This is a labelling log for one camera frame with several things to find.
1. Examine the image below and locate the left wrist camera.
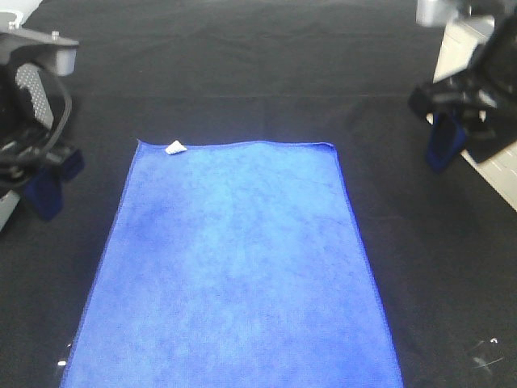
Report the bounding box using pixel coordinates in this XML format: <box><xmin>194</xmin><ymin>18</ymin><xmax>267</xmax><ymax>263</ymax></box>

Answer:
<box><xmin>1</xmin><ymin>27</ymin><xmax>79</xmax><ymax>77</ymax></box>

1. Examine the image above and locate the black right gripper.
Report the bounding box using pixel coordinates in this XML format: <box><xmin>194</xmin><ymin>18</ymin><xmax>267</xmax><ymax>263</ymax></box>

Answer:
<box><xmin>408</xmin><ymin>15</ymin><xmax>516</xmax><ymax>173</ymax></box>

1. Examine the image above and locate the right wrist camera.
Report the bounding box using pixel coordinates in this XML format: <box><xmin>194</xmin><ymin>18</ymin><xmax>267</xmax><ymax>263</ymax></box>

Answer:
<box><xmin>415</xmin><ymin>0</ymin><xmax>504</xmax><ymax>27</ymax></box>

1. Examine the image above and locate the blue microfibre towel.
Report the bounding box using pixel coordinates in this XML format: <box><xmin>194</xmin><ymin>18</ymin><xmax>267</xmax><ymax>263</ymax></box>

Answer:
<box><xmin>61</xmin><ymin>141</ymin><xmax>403</xmax><ymax>387</ymax></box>

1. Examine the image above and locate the grey perforated laundry basket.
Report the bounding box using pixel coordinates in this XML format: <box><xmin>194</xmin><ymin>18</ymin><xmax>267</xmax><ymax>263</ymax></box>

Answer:
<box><xmin>1</xmin><ymin>8</ymin><xmax>53</xmax><ymax>229</ymax></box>

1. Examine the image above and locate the clear tape strip left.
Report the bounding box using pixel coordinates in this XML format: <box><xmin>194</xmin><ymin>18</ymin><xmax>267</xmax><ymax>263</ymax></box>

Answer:
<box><xmin>57</xmin><ymin>341</ymin><xmax>74</xmax><ymax>368</ymax></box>

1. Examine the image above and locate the black table cloth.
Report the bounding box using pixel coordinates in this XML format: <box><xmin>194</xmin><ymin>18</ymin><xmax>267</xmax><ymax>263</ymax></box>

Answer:
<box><xmin>1</xmin><ymin>1</ymin><xmax>516</xmax><ymax>387</ymax></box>

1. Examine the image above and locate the clear tape strip right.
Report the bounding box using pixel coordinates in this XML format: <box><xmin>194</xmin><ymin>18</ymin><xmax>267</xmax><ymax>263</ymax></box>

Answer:
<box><xmin>467</xmin><ymin>337</ymin><xmax>506</xmax><ymax>379</ymax></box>

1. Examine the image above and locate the white slotted storage box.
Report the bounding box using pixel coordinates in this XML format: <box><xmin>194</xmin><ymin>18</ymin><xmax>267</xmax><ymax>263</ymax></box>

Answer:
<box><xmin>433</xmin><ymin>16</ymin><xmax>516</xmax><ymax>208</ymax></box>

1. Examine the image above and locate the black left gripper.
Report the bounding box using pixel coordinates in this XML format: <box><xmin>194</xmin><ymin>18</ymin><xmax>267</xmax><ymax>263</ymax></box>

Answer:
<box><xmin>1</xmin><ymin>65</ymin><xmax>85</xmax><ymax>221</ymax></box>

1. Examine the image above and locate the clear tape strip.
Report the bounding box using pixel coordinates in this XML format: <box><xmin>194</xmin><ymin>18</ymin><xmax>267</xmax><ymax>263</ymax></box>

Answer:
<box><xmin>57</xmin><ymin>341</ymin><xmax>74</xmax><ymax>368</ymax></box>
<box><xmin>467</xmin><ymin>337</ymin><xmax>506</xmax><ymax>379</ymax></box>

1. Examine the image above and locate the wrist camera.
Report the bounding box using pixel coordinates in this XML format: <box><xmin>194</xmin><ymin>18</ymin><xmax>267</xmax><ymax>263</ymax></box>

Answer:
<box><xmin>1</xmin><ymin>27</ymin><xmax>79</xmax><ymax>77</ymax></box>
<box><xmin>415</xmin><ymin>0</ymin><xmax>504</xmax><ymax>27</ymax></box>

